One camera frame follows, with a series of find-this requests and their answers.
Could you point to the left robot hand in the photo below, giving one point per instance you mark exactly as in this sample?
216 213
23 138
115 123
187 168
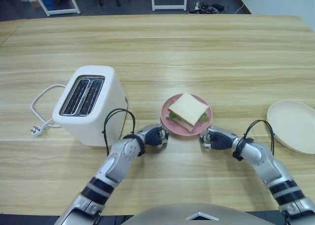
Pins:
153 135

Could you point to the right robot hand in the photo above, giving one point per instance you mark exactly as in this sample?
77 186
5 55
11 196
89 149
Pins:
220 139

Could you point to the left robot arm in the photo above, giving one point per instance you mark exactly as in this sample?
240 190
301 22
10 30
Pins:
115 161

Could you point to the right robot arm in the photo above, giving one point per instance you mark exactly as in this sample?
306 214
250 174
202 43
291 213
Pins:
270 168

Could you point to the pink plate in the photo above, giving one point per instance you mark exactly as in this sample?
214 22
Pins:
178 129

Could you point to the green lettuce leaf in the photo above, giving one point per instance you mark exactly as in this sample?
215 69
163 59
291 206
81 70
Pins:
204 118

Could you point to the bread slice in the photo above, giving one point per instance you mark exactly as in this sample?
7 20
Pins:
188 108
190 128

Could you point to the cream toaster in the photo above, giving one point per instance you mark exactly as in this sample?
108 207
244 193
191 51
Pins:
103 104

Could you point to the cream plate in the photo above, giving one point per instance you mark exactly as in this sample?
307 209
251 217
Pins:
292 121

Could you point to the robot body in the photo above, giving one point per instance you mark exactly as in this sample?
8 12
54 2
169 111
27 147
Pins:
172 214

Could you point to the white metal table frame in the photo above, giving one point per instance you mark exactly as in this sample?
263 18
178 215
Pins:
153 1
73 3

